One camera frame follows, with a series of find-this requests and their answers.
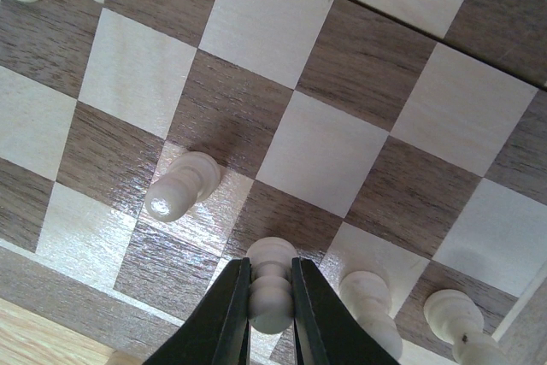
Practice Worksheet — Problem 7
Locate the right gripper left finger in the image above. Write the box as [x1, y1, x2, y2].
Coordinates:
[144, 257, 251, 364]

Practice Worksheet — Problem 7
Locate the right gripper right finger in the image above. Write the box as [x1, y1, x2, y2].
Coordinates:
[291, 257, 397, 364]

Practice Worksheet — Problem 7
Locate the white piece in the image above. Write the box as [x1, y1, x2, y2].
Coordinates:
[424, 289, 509, 364]

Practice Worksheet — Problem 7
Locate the wooden chess board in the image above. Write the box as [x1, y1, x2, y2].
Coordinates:
[1, 0, 546, 364]

